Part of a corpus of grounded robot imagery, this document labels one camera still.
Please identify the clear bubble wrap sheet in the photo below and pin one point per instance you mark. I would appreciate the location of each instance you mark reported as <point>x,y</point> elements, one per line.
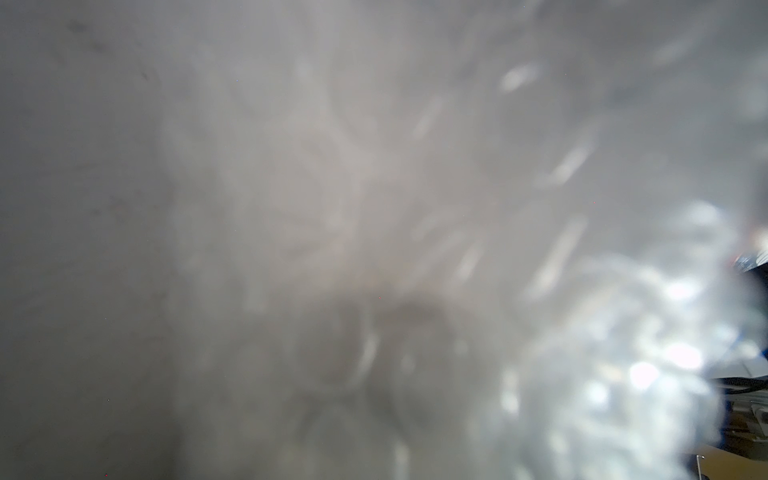
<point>461,239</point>

